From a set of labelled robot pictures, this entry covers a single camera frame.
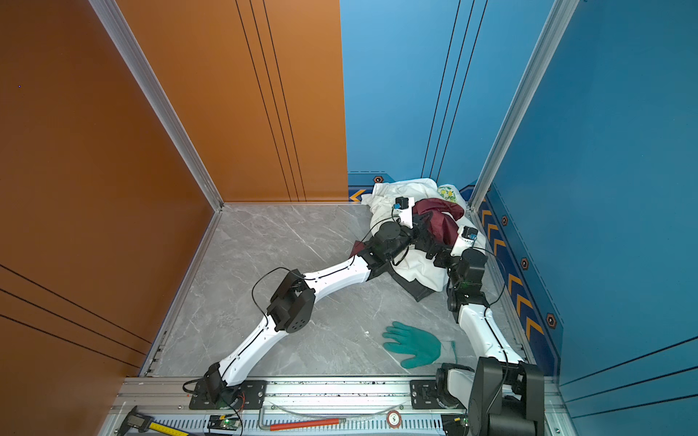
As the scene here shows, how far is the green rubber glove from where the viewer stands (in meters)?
0.80

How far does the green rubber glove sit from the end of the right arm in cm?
24

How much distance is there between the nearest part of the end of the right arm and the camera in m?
0.74
